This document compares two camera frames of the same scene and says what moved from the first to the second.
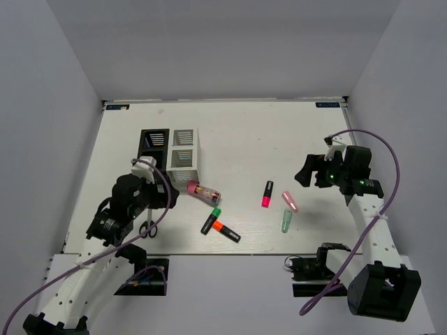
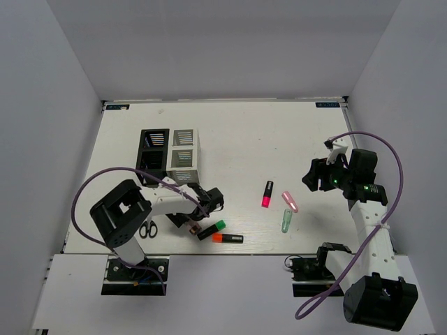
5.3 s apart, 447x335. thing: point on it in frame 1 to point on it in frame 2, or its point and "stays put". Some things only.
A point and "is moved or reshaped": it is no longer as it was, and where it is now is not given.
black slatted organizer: (154, 143) stays put
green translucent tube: (287, 218) stays put
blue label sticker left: (117, 107) stays put
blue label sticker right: (327, 105) stays put
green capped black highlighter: (208, 225) to (219, 226)
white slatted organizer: (184, 156) stays put
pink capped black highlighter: (267, 194) stays put
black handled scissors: (152, 230) stays put
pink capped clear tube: (194, 188) is moved or reshaped
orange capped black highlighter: (218, 226) to (228, 238)
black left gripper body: (151, 197) to (195, 218)
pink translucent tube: (290, 201) stays put
